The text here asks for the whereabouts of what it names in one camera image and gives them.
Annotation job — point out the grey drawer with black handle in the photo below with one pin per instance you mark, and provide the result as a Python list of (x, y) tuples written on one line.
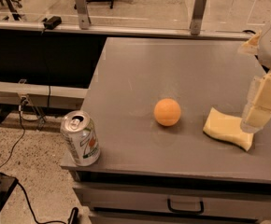
[(156, 200)]

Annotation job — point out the metal bracket post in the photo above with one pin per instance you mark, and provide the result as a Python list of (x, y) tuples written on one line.
[(84, 21), (197, 16)]

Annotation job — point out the yellow sponge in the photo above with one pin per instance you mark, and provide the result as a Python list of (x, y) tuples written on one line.
[(226, 128)]

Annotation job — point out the left metal bracket post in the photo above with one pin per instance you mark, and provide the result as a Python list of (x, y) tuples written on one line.
[(84, 21)]

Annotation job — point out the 7up soda can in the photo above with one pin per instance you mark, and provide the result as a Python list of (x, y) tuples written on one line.
[(77, 129)]

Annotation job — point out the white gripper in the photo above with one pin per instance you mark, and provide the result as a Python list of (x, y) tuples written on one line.
[(258, 109)]

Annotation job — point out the right metal bracket post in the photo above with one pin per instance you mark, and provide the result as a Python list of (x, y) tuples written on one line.
[(197, 16)]

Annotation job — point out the grey metal rail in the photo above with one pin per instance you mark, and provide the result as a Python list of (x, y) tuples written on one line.
[(42, 95)]

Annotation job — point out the orange fruit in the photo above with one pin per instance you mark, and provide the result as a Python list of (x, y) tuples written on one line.
[(167, 112)]

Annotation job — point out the black power adapter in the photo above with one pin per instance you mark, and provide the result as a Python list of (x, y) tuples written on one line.
[(52, 22)]

